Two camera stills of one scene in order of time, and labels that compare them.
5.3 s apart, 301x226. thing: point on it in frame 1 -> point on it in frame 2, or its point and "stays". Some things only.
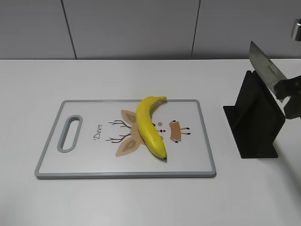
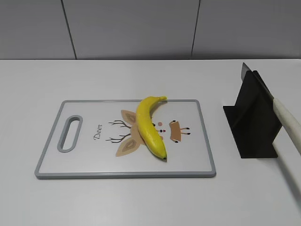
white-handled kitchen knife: (268, 69) -> (291, 123)
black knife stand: (257, 119) stays
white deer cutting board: (102, 139) stays
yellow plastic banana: (146, 127) stays
